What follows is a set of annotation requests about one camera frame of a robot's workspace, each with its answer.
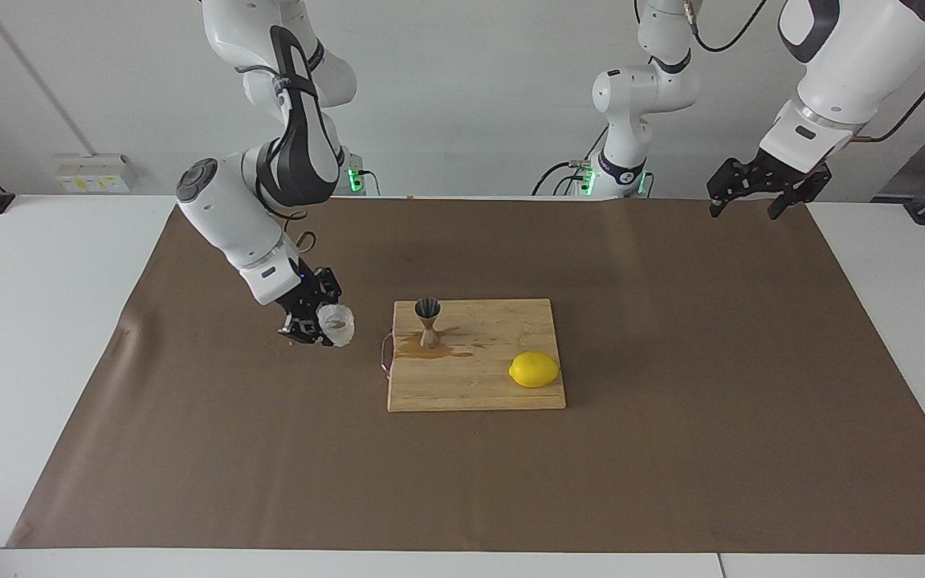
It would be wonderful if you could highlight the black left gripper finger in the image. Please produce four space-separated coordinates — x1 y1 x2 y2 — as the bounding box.
707 158 753 219
767 180 821 220

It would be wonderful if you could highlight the clear faceted glass cup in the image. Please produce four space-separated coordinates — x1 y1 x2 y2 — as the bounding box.
316 303 357 348

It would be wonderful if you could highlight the steel double jigger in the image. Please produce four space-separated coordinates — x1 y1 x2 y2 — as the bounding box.
414 297 444 351

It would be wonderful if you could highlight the brown paper table mat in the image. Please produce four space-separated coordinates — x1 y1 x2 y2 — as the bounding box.
6 195 925 555

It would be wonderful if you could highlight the wooden cutting board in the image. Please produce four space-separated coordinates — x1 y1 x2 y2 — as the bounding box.
381 299 568 413

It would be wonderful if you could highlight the yellow lemon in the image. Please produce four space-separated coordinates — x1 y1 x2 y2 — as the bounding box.
508 351 561 389

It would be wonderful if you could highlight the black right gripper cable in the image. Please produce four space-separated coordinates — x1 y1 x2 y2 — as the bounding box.
266 205 320 252

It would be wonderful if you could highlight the black left arm base cable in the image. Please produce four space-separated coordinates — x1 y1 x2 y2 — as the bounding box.
532 124 597 197

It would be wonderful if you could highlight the white wall socket box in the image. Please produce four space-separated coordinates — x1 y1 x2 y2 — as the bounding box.
53 154 135 194

